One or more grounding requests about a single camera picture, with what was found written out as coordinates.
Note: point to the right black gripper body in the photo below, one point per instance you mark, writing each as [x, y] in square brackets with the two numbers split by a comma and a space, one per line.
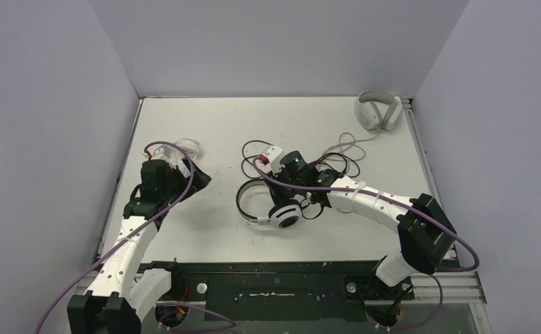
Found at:
[279, 194]

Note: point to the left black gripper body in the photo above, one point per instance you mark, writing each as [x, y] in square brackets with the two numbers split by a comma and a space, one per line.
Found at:
[178, 184]

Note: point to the white wired headphones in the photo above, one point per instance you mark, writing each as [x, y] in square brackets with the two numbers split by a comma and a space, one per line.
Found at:
[192, 147]

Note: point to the black and white headphones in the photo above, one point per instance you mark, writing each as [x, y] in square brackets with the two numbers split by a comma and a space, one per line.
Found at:
[291, 168]

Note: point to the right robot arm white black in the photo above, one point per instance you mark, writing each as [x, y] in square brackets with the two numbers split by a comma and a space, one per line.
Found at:
[424, 231]

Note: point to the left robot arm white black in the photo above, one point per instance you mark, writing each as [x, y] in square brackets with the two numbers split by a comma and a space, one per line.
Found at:
[116, 301]

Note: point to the grey white over-ear headphones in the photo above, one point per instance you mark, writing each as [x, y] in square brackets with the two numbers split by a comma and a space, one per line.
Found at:
[377, 112]

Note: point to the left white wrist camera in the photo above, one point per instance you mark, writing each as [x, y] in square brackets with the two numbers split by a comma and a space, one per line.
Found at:
[173, 157]

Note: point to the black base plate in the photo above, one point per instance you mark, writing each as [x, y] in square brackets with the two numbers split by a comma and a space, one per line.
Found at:
[286, 291]

